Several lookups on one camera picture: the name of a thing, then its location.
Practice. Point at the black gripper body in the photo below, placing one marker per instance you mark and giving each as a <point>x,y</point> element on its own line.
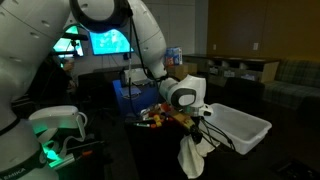
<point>199,125</point>

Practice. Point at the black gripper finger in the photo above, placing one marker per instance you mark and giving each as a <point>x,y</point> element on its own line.
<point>196,139</point>

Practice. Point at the white terry cloth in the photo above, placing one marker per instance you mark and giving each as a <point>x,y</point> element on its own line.
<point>190,160</point>

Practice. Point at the red toy ball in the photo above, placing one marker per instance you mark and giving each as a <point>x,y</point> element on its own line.
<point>165,107</point>

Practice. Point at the yellow toy bottle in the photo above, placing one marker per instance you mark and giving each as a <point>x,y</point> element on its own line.
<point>157,120</point>

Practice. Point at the orange toy disc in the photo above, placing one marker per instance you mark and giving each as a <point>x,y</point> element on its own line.
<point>153,126</point>

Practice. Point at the dark green marker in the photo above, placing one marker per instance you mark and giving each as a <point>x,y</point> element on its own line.
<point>142,125</point>

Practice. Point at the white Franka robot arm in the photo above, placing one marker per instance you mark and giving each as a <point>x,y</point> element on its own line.
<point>26,50</point>

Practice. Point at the cardboard box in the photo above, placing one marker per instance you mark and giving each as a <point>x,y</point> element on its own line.
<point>186,70</point>

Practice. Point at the white box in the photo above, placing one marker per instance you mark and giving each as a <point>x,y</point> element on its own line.
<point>136,76</point>

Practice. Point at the clear plastic bin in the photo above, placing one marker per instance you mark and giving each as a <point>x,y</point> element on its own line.
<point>243,128</point>

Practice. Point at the dark wood console shelf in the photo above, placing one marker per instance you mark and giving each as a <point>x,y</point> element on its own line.
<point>233,66</point>

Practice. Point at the blue white carton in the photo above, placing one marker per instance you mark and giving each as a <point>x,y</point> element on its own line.
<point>174,56</point>

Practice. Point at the blue container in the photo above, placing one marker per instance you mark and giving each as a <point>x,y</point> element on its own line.
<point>120,106</point>

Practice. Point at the green plaid sofa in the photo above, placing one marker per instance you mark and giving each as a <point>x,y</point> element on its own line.
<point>293,83</point>

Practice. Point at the orange tipped tool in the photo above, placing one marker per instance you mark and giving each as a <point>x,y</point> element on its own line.
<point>87,153</point>

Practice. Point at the large blue screen monitor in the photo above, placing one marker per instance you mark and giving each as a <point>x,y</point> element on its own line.
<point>110,43</point>

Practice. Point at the green screen computer monitor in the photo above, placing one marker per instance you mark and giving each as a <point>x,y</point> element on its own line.
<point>68,46</point>

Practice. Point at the person in dark clothes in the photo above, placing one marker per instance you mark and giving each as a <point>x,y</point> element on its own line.
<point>50,83</point>

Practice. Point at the white wall outlet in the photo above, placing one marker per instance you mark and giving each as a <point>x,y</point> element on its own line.
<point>255,46</point>
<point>214,47</point>

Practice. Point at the black camera on tripod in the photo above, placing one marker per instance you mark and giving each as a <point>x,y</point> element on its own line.
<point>71,36</point>

